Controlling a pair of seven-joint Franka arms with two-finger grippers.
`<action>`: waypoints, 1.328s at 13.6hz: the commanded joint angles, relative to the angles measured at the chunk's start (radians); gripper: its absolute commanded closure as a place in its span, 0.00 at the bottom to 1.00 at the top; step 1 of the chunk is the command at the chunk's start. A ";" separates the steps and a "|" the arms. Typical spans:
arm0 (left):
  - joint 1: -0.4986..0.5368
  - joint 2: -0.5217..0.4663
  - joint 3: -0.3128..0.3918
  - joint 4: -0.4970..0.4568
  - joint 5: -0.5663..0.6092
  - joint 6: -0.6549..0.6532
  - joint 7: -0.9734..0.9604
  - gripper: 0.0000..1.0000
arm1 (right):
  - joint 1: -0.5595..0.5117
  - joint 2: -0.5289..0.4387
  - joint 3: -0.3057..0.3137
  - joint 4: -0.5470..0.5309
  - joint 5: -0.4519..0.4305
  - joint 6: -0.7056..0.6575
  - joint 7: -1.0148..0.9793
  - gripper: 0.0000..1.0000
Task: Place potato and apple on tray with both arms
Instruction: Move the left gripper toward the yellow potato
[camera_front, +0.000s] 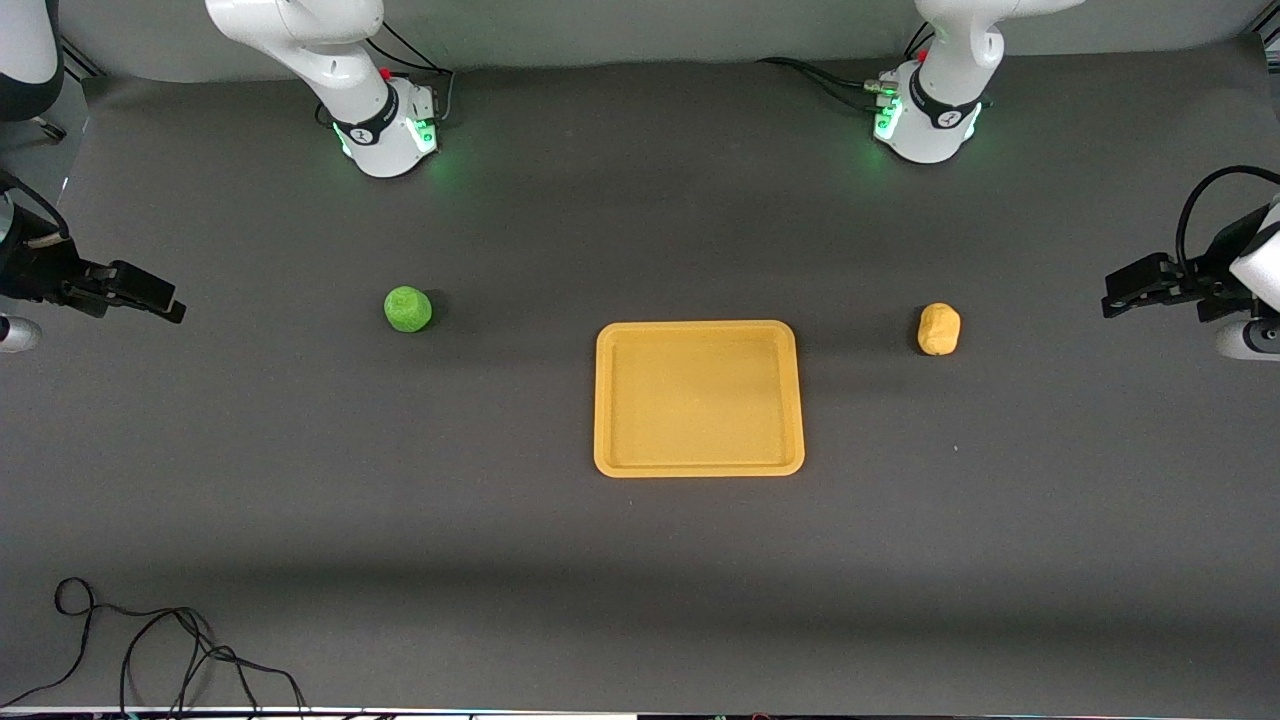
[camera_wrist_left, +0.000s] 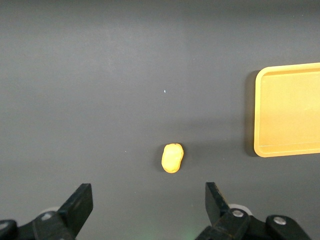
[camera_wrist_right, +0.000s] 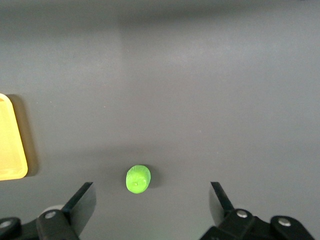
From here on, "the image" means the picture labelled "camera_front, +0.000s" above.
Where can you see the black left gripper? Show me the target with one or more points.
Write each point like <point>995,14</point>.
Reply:
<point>1207,277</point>

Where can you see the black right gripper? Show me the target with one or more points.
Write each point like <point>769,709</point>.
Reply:
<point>38,270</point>

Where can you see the yellow potato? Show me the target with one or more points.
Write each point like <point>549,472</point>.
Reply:
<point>939,329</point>

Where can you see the green apple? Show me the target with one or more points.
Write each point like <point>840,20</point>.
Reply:
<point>407,309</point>

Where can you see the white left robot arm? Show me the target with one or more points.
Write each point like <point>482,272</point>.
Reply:
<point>940,110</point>

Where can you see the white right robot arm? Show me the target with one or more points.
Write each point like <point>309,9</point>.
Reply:
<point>340,70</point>

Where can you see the orange plastic tray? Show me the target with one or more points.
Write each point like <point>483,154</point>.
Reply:
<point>698,400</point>

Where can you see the thin metal rod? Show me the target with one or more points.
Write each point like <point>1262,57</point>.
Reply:
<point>48,127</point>

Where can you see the dark gray table mat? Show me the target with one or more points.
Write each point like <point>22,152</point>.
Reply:
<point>640,560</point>

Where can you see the black metal frame strut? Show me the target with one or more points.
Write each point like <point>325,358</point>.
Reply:
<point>82,60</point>
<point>1268,38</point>

